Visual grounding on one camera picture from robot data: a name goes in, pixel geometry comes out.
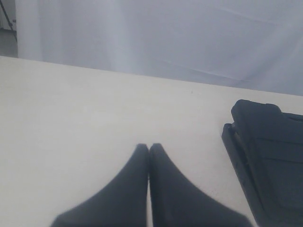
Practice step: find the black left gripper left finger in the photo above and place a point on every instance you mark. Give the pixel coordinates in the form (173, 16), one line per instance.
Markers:
(121, 203)

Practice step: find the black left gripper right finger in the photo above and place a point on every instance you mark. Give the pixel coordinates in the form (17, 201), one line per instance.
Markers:
(176, 202)

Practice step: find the black plastic tool case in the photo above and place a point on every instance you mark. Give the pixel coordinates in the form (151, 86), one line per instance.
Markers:
(265, 146)

